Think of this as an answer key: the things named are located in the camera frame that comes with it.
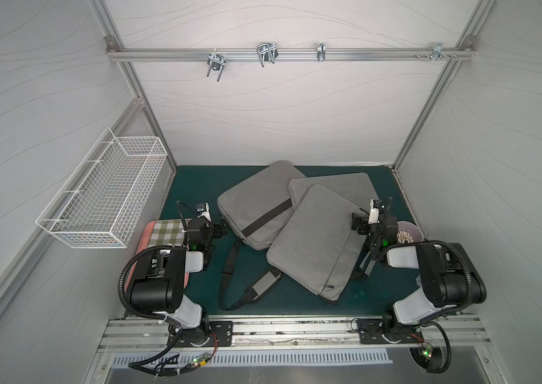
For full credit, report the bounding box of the metal hook clamp middle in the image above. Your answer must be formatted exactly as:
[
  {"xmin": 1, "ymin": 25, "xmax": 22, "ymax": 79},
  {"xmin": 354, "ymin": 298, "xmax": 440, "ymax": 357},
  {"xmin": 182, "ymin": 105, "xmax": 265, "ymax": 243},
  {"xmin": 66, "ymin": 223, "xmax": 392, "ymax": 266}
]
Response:
[{"xmin": 256, "ymin": 43, "xmax": 278, "ymax": 67}]

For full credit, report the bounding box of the green checkered cloth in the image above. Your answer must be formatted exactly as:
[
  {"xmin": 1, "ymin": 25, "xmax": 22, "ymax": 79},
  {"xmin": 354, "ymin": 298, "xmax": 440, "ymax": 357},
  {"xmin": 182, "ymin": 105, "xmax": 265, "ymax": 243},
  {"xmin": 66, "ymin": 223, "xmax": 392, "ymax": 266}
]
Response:
[{"xmin": 148, "ymin": 219, "xmax": 185, "ymax": 246}]

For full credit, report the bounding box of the grey laptop bag with strap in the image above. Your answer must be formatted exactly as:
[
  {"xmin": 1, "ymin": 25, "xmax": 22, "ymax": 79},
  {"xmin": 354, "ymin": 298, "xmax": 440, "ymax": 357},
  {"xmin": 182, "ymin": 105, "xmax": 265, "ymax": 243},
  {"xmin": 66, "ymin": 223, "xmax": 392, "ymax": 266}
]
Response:
[{"xmin": 217, "ymin": 161, "xmax": 305, "ymax": 251}]

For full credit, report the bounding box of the metal hook small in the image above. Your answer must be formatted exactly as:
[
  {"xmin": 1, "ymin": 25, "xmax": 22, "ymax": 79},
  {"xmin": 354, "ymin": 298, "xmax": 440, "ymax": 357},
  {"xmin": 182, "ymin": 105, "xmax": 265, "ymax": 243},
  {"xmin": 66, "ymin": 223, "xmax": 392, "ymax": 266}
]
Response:
[{"xmin": 317, "ymin": 43, "xmax": 326, "ymax": 62}]

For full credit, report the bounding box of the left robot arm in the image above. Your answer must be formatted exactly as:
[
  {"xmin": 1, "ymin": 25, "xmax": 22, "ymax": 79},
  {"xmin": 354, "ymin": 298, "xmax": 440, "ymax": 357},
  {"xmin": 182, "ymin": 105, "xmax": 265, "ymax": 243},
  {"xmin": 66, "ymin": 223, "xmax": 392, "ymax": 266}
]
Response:
[{"xmin": 118, "ymin": 217, "xmax": 228, "ymax": 336}]

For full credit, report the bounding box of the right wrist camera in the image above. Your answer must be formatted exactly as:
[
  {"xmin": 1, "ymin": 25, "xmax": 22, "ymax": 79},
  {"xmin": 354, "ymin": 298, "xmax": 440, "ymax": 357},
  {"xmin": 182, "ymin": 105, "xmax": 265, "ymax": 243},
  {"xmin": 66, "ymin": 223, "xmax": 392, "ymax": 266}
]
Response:
[{"xmin": 368, "ymin": 199, "xmax": 380, "ymax": 225}]

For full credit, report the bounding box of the metal hook clamp left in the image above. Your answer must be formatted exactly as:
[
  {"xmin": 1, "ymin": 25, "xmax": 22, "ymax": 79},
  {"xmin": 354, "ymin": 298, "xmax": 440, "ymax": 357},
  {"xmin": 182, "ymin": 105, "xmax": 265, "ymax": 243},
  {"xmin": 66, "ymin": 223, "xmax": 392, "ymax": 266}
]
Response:
[{"xmin": 206, "ymin": 53, "xmax": 226, "ymax": 82}]

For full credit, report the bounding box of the grey laptop sleeve front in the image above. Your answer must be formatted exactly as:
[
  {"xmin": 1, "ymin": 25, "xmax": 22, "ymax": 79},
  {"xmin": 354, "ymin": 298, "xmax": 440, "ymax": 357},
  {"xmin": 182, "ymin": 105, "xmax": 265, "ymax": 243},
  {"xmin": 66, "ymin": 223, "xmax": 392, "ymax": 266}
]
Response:
[{"xmin": 266, "ymin": 184, "xmax": 365, "ymax": 302}]

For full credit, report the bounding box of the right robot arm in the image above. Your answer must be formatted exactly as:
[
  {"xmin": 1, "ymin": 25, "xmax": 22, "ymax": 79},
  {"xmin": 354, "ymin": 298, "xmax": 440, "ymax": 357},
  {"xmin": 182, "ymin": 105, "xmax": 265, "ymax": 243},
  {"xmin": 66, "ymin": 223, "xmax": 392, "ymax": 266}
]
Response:
[{"xmin": 351, "ymin": 214, "xmax": 487, "ymax": 330}]

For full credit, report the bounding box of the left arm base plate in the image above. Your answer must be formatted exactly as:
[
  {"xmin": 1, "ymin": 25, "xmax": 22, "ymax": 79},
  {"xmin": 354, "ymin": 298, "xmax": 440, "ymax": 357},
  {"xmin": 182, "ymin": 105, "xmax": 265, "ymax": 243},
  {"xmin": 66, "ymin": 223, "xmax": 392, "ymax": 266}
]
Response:
[{"xmin": 174, "ymin": 321, "xmax": 234, "ymax": 348}]

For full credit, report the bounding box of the white wire basket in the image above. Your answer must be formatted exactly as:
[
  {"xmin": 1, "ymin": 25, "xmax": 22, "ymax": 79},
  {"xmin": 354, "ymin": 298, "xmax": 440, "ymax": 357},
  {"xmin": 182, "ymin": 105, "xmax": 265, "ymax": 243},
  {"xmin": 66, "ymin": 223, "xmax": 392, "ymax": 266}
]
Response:
[{"xmin": 36, "ymin": 127, "xmax": 168, "ymax": 249}]

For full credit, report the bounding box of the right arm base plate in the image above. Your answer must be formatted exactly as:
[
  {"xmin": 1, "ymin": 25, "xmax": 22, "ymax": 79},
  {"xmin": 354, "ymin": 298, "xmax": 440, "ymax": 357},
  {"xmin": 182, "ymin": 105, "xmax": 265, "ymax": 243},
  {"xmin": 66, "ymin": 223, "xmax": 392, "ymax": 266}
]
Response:
[{"xmin": 350, "ymin": 318, "xmax": 423, "ymax": 346}]

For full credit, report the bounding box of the grey laptop sleeve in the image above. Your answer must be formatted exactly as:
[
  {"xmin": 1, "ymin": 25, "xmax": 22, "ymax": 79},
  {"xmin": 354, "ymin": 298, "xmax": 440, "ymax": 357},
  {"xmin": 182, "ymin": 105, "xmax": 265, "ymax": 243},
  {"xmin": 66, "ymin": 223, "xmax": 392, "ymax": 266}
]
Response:
[
  {"xmin": 266, "ymin": 184, "xmax": 365, "ymax": 302},
  {"xmin": 288, "ymin": 172, "xmax": 379, "ymax": 210}
]

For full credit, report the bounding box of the black shoulder strap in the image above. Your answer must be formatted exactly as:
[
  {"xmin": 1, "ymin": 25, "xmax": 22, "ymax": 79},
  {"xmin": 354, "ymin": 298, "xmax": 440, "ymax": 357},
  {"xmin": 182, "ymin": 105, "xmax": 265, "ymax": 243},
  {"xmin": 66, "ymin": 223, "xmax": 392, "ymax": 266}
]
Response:
[{"xmin": 217, "ymin": 239, "xmax": 284, "ymax": 311}]

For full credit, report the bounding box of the aluminium front rail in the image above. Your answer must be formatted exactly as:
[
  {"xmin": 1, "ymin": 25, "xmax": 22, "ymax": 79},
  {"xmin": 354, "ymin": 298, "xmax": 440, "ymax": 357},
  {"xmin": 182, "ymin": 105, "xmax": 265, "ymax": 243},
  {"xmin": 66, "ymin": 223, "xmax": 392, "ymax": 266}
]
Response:
[{"xmin": 97, "ymin": 315, "xmax": 493, "ymax": 353}]

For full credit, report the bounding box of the aluminium crossbar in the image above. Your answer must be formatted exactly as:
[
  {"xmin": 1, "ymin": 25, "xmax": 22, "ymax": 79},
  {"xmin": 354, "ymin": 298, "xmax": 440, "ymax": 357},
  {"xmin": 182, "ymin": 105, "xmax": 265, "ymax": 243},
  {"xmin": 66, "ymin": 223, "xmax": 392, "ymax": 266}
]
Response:
[{"xmin": 107, "ymin": 47, "xmax": 477, "ymax": 62}]

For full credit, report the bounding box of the metal hook clamp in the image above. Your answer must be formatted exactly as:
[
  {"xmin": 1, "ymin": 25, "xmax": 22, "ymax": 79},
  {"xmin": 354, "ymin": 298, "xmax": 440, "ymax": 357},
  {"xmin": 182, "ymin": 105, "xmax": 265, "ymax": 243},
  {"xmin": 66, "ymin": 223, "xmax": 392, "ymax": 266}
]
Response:
[
  {"xmin": 256, "ymin": 43, "xmax": 278, "ymax": 67},
  {"xmin": 206, "ymin": 53, "xmax": 226, "ymax": 82},
  {"xmin": 415, "ymin": 43, "xmax": 458, "ymax": 62}
]

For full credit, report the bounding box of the grey laptop sleeve back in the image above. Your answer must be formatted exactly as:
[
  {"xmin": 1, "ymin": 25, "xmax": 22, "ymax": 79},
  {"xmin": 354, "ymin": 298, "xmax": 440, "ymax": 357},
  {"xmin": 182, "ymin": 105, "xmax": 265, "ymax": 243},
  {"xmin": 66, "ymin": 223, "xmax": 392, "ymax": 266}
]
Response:
[{"xmin": 288, "ymin": 172, "xmax": 379, "ymax": 210}]

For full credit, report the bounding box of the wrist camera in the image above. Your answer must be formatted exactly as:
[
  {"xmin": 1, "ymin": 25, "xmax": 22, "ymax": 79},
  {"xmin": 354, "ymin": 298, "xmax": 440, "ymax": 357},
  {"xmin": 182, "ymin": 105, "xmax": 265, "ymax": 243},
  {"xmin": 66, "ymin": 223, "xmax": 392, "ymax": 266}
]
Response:
[
  {"xmin": 196, "ymin": 203, "xmax": 212, "ymax": 222},
  {"xmin": 368, "ymin": 199, "xmax": 380, "ymax": 225}
]

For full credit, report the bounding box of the pink bowl with snacks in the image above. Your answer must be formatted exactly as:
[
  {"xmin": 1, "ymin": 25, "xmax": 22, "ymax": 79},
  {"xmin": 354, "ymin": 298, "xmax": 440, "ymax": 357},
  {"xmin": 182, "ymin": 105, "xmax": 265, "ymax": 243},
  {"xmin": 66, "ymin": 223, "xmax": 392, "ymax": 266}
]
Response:
[{"xmin": 397, "ymin": 221, "xmax": 425, "ymax": 244}]

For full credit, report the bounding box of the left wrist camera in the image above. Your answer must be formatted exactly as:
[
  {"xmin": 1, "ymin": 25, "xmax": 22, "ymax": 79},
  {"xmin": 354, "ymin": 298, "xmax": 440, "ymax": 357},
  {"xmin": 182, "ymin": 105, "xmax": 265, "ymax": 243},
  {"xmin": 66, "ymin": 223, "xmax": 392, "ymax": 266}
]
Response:
[{"xmin": 196, "ymin": 203, "xmax": 212, "ymax": 222}]

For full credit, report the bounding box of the metal hook clamp right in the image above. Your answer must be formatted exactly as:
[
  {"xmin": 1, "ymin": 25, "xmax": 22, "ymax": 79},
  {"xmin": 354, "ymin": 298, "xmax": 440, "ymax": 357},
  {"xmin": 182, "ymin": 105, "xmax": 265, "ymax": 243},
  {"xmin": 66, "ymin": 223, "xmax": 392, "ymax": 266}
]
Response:
[{"xmin": 415, "ymin": 43, "xmax": 458, "ymax": 62}]

